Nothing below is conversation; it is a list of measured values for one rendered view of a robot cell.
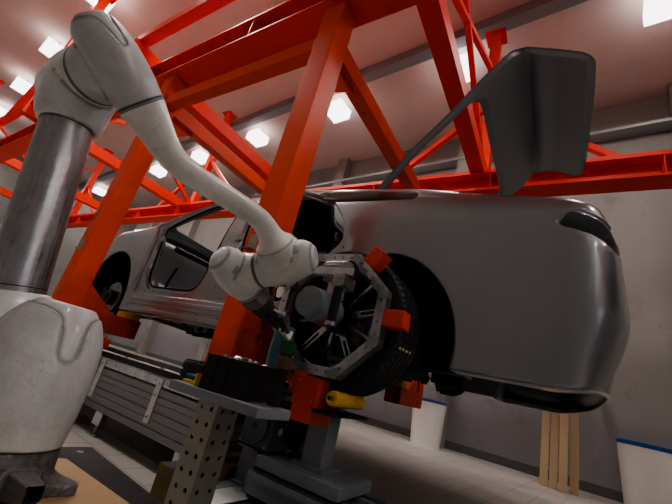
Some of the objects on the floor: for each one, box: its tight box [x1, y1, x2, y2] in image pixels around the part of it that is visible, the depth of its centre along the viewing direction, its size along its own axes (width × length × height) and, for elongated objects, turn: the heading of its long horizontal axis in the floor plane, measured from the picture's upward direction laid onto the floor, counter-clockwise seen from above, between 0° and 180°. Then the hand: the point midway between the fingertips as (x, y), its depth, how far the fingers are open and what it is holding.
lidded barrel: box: [615, 438, 672, 504], centre depth 400 cm, size 60×61×73 cm
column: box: [164, 399, 238, 504], centre depth 114 cm, size 10×10×42 cm
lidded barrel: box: [410, 398, 448, 449], centre depth 561 cm, size 55×55×67 cm
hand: (286, 331), depth 121 cm, fingers closed
